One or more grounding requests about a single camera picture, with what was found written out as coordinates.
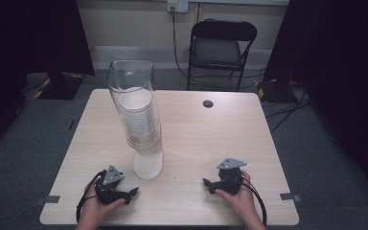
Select stack of white paper cups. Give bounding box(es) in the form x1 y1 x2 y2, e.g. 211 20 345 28
118 87 158 139

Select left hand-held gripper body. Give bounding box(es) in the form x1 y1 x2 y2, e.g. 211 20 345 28
94 164 129 206

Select black stand base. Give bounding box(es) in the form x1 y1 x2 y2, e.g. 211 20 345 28
34 70 86 101
254 78 303 104

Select white wall outlet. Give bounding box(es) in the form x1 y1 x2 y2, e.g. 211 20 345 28
167 0 190 14

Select stack of clear plastic cups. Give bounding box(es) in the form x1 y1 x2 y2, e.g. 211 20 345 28
106 59 165 180

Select black folding chair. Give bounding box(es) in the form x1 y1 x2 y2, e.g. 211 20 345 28
186 18 259 92

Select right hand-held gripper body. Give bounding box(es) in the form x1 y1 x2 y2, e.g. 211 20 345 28
216 157 248 196

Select grey tape strip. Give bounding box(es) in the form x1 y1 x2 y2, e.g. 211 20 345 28
279 192 302 202
34 195 61 206

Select person's left hand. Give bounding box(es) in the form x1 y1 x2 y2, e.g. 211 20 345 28
76 183 127 228

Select dark curtain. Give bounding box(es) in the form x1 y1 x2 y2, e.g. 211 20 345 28
263 0 368 205
0 0 96 161

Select black floor cables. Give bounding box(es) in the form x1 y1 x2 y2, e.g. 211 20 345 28
264 83 314 134

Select person's right hand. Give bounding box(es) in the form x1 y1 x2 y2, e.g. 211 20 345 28
214 170 263 224

